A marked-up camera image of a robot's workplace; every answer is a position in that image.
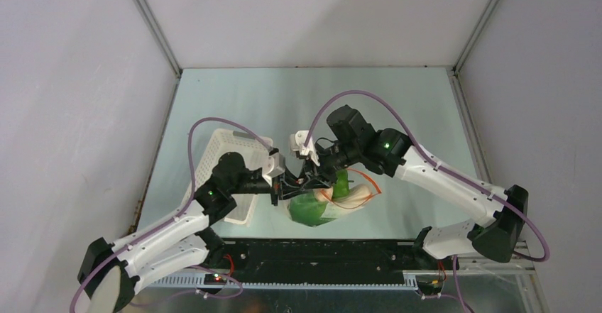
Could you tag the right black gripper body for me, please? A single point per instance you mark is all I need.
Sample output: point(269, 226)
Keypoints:
point(318, 173)

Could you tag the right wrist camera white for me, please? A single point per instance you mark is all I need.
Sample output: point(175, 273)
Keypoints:
point(302, 144)

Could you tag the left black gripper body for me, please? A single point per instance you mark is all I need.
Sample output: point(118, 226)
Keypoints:
point(278, 188)

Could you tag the white perforated plastic basket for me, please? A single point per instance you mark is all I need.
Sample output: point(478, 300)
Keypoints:
point(227, 163)

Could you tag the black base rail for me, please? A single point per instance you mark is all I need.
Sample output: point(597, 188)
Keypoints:
point(295, 261)

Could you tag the clear zip top bag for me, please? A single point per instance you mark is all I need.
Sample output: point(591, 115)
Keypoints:
point(357, 177)

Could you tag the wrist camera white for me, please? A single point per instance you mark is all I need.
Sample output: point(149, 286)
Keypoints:
point(302, 144)
point(273, 167)

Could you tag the green bok choy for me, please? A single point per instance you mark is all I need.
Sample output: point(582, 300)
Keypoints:
point(317, 207)

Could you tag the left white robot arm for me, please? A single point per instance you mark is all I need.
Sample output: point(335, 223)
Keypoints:
point(113, 273)

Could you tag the green pepper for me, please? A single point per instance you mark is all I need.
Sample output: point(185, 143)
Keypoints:
point(341, 186)

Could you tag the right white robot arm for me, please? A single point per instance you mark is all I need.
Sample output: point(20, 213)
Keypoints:
point(495, 214)

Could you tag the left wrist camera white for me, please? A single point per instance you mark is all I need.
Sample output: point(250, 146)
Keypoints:
point(273, 167)

